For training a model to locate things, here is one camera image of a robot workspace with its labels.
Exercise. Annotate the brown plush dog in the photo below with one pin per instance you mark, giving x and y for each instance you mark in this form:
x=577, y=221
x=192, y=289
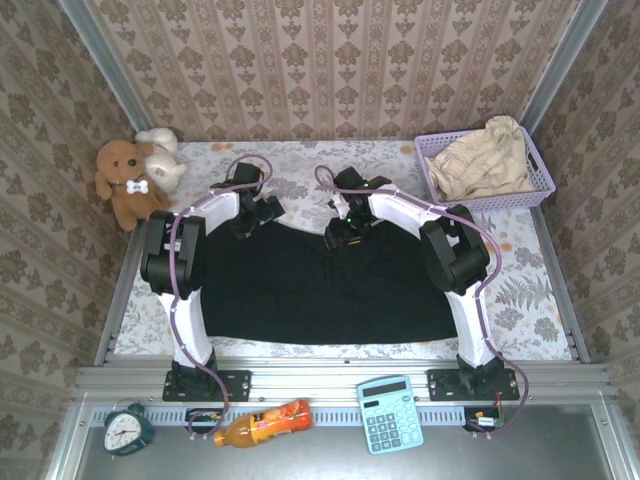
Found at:
x=127, y=180

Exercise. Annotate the aluminium side rail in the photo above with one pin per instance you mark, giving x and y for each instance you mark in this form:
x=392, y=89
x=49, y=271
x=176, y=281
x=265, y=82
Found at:
x=555, y=260
x=122, y=300

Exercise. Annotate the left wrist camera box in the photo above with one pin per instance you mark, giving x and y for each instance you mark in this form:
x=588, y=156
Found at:
x=248, y=175

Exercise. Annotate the black t-shirt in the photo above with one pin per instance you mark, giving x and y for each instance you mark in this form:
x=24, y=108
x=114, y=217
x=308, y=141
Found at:
x=325, y=300

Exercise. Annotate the orange juice bottle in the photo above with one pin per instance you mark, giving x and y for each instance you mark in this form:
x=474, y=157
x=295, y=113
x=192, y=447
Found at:
x=272, y=422

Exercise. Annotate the teal calculator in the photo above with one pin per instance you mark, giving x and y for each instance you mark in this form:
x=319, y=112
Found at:
x=390, y=417

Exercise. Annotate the purple plastic basket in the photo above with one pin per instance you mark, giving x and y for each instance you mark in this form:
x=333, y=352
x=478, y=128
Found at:
x=500, y=202

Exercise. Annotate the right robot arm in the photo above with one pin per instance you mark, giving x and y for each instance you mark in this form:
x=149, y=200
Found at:
x=470, y=325

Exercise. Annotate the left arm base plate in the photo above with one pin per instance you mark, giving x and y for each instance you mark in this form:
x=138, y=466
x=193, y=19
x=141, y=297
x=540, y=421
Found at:
x=237, y=385

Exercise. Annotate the floral tablecloth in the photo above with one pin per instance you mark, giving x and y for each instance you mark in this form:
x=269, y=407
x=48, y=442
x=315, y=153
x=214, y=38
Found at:
x=525, y=300

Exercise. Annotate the beige shorts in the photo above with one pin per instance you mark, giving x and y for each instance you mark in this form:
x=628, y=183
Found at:
x=480, y=165

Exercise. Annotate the white plush toy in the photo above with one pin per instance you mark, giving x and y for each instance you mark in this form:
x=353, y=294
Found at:
x=162, y=167

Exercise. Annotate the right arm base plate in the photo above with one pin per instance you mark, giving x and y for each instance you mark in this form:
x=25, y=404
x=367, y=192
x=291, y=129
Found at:
x=440, y=385

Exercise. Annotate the aluminium front frame rail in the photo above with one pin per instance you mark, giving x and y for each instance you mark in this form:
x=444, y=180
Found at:
x=310, y=375

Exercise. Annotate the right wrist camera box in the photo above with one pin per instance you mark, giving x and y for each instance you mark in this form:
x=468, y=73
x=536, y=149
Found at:
x=350, y=180

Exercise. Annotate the aluminium frame post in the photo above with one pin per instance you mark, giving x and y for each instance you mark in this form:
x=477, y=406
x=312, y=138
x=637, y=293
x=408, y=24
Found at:
x=555, y=75
x=107, y=60

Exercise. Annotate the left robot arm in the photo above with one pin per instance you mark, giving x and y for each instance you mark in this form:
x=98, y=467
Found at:
x=190, y=320

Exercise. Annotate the green alarm clock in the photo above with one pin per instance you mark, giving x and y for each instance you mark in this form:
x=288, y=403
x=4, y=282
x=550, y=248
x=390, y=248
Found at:
x=125, y=431

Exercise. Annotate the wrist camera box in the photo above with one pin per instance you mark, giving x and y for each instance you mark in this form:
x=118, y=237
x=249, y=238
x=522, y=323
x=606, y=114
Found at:
x=350, y=180
x=248, y=175

